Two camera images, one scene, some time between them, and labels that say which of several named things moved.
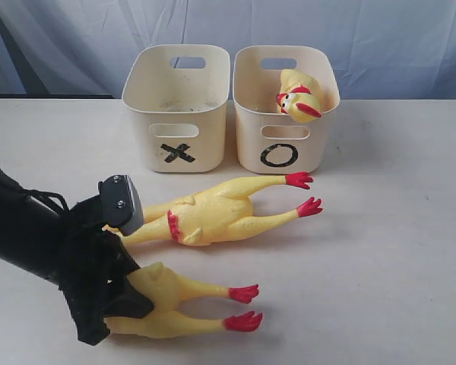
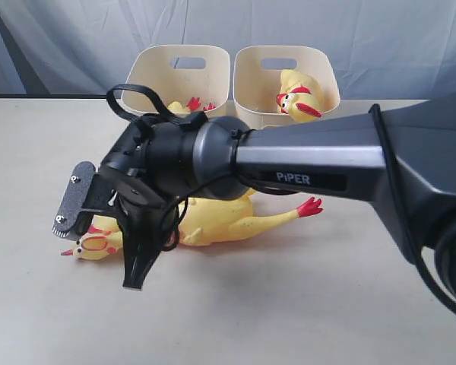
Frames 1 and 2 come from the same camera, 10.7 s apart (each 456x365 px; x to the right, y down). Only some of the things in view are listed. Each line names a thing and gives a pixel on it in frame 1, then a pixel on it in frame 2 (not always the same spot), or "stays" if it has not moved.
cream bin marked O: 272,142 stays
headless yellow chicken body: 166,319 to 194,104
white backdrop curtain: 386,49 stays
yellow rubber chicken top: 299,96 stays
